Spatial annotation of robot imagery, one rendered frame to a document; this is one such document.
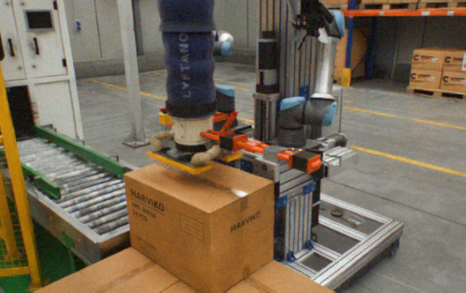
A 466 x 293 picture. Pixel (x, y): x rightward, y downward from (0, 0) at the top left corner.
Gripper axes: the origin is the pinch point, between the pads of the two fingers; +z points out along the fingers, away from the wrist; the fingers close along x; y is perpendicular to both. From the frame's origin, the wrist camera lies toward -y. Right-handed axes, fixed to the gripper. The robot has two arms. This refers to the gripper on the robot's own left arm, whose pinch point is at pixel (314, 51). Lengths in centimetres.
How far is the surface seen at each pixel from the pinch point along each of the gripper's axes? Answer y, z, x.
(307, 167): 27.9, 35.1, 19.8
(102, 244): 62, 92, -75
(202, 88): 29.9, 14.5, -33.2
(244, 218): 26, 68, -13
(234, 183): 20, 58, -25
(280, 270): 11, 98, -5
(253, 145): 28.3, 33.0, -5.4
